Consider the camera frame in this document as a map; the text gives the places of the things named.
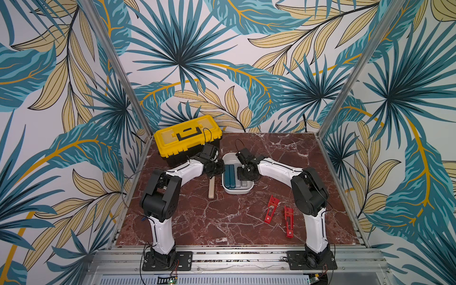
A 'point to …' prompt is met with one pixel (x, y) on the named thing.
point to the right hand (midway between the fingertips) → (242, 175)
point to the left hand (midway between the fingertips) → (225, 170)
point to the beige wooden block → (211, 187)
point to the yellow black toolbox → (184, 141)
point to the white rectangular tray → (230, 158)
